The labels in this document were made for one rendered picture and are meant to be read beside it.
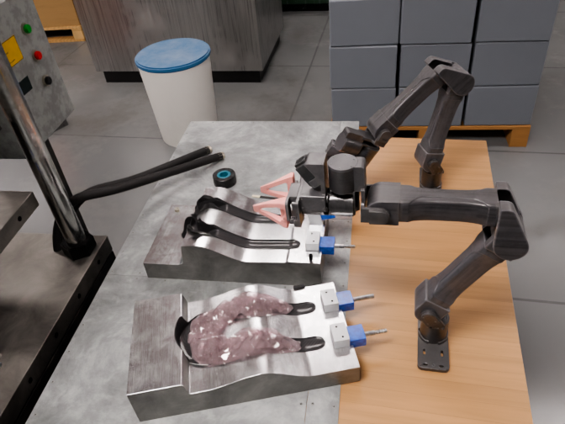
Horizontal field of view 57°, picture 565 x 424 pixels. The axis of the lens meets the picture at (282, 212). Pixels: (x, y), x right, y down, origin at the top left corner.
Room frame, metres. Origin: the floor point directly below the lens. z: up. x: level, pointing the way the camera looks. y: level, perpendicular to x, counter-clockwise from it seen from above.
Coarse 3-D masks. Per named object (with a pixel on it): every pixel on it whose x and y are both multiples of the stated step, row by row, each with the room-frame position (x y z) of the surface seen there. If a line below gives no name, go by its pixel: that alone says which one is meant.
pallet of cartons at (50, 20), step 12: (36, 0) 5.41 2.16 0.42; (48, 0) 5.40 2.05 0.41; (60, 0) 5.38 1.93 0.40; (72, 0) 5.39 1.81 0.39; (48, 12) 5.40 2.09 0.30; (60, 12) 5.39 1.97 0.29; (72, 12) 5.37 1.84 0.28; (48, 24) 5.41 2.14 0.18; (60, 24) 5.40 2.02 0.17; (72, 24) 5.38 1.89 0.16; (60, 36) 5.49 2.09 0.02; (72, 36) 5.45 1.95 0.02; (84, 36) 5.35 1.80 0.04
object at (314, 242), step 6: (312, 234) 1.04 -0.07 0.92; (318, 234) 1.04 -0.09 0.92; (306, 240) 1.02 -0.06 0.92; (312, 240) 1.02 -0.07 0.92; (318, 240) 1.02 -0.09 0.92; (324, 240) 1.03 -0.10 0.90; (330, 240) 1.03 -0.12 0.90; (306, 246) 1.01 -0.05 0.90; (312, 246) 1.01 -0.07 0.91; (318, 246) 1.00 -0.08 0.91; (324, 246) 1.00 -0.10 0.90; (330, 246) 1.00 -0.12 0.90; (336, 246) 1.01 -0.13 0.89; (342, 246) 1.01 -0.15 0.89; (348, 246) 1.00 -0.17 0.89; (354, 246) 1.00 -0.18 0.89; (324, 252) 1.00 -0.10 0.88; (330, 252) 1.00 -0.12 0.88
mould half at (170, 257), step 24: (216, 192) 1.26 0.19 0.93; (168, 216) 1.26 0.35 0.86; (216, 216) 1.15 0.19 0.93; (168, 240) 1.15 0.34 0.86; (192, 240) 1.05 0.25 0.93; (216, 240) 1.06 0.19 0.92; (144, 264) 1.07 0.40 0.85; (168, 264) 1.05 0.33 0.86; (192, 264) 1.03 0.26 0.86; (216, 264) 1.02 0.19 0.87; (240, 264) 1.00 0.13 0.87; (264, 264) 0.99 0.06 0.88; (288, 264) 0.98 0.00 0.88; (312, 264) 0.96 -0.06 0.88
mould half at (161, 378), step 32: (256, 288) 0.89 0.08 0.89; (320, 288) 0.90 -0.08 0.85; (160, 320) 0.81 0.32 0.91; (256, 320) 0.79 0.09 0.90; (288, 320) 0.81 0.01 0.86; (320, 320) 0.80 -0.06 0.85; (160, 352) 0.72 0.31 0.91; (288, 352) 0.71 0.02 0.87; (320, 352) 0.71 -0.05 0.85; (352, 352) 0.70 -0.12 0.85; (128, 384) 0.64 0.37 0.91; (160, 384) 0.64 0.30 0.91; (192, 384) 0.65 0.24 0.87; (224, 384) 0.64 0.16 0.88; (256, 384) 0.64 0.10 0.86; (288, 384) 0.65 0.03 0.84; (320, 384) 0.65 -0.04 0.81; (160, 416) 0.62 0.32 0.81
